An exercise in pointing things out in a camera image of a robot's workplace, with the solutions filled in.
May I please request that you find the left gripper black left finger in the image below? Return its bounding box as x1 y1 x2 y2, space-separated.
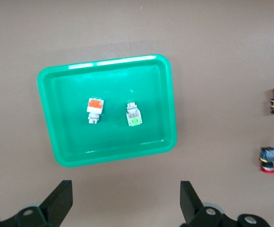
0 180 73 227

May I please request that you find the white push button green base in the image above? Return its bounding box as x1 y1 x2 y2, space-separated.
125 101 144 127

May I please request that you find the red push button black body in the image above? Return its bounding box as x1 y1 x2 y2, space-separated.
259 146 274 175

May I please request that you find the white push button orange base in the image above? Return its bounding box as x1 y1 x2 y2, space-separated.
86 97 105 125

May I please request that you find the green plastic tray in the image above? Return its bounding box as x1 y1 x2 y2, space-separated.
37 54 178 168

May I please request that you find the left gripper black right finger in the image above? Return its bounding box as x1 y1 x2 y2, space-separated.
180 181 225 227

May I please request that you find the brown table cover sheet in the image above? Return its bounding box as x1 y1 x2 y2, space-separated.
0 0 274 227

